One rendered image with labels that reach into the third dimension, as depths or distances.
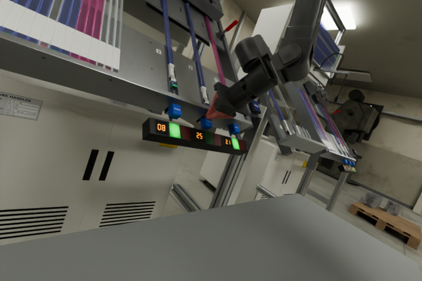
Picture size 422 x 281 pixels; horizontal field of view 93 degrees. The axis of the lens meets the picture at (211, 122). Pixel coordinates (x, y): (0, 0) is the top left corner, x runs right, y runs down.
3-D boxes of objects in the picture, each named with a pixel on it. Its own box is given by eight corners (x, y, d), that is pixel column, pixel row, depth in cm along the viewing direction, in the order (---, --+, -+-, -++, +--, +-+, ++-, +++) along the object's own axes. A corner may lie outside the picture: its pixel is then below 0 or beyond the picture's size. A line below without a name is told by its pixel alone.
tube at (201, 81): (208, 111, 57) (210, 109, 56) (204, 110, 56) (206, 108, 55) (187, 6, 80) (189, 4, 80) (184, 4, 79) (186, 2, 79)
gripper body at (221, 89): (211, 85, 48) (234, 66, 43) (238, 98, 55) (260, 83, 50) (216, 107, 45) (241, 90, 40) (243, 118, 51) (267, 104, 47)
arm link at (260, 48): (304, 53, 36) (308, 73, 43) (279, 9, 40) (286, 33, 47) (245, 85, 40) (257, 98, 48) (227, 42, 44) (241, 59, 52)
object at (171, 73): (174, 90, 51) (178, 87, 50) (169, 88, 50) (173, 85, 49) (162, -16, 75) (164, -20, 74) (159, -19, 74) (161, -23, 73)
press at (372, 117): (360, 187, 594) (399, 104, 571) (354, 189, 513) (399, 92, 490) (315, 166, 687) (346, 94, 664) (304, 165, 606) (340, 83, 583)
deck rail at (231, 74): (240, 134, 73) (253, 127, 69) (236, 133, 71) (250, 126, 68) (208, 14, 106) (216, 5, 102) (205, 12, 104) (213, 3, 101)
